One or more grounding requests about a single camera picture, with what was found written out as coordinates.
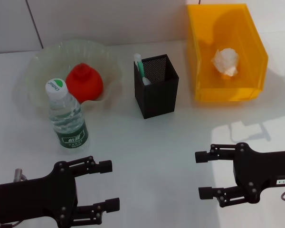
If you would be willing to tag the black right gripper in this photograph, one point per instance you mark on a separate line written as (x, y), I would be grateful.
(261, 171)

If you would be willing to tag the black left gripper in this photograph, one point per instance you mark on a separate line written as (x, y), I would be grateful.
(38, 197)

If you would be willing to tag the clear green-label water bottle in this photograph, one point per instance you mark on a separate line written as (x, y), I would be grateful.
(66, 114)

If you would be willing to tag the orange fruit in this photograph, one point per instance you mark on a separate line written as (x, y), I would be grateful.
(85, 83)

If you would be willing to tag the silver glitter pen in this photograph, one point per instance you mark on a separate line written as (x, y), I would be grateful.
(146, 81)

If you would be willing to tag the white paper ball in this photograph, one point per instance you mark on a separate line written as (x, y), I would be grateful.
(225, 61)

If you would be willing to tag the green utility knife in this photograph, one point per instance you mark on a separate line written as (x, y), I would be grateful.
(140, 65)

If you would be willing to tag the black mesh pen holder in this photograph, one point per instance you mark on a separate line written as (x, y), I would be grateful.
(156, 97)

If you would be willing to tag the green glass fruit plate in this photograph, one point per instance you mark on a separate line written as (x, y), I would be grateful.
(95, 54)

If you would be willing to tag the yellow plastic bin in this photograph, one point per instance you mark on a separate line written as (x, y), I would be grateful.
(204, 35)

